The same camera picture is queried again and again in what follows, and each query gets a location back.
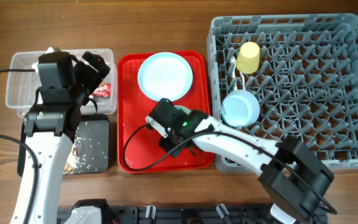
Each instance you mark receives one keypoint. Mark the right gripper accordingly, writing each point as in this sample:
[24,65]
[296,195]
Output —
[166,144]

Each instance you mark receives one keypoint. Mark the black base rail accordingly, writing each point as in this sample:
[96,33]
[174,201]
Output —
[248,213]

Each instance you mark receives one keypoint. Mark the yellow plastic cup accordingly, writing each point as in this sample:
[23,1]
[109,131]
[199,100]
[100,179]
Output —
[248,58]

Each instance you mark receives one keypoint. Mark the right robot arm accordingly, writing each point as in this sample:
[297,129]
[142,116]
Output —
[295,179]

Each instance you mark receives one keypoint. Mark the light blue plate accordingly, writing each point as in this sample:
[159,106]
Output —
[165,75]

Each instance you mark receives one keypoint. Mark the grey dishwasher rack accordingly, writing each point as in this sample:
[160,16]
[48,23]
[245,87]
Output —
[306,83]

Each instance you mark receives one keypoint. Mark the red snack wrapper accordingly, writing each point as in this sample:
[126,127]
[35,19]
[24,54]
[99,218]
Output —
[102,91]

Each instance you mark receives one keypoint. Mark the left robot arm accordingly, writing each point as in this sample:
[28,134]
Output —
[50,128]

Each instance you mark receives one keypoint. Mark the white plastic spoon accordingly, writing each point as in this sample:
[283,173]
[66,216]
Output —
[232,70]

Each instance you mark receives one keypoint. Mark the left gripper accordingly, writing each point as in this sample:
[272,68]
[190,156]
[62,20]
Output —
[97,62]

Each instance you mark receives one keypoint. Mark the clear plastic bin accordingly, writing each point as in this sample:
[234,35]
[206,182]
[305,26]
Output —
[21,86]

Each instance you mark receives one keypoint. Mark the red plastic tray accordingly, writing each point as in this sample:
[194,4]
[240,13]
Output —
[133,106]

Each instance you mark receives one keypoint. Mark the green bowl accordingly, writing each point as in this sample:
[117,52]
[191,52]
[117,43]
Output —
[182,109]

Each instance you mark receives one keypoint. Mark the black waste tray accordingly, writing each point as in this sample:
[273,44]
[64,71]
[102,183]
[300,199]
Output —
[48,146]

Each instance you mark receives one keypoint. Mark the food scraps and rice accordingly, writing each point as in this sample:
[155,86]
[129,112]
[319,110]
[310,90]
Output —
[89,152]

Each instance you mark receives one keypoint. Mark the white tissue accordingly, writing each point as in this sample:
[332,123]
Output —
[35,67]

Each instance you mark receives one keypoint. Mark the white plastic fork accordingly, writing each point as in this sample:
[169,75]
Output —
[243,81]

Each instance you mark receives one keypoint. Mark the light blue small bowl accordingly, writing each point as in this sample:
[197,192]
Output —
[240,108]

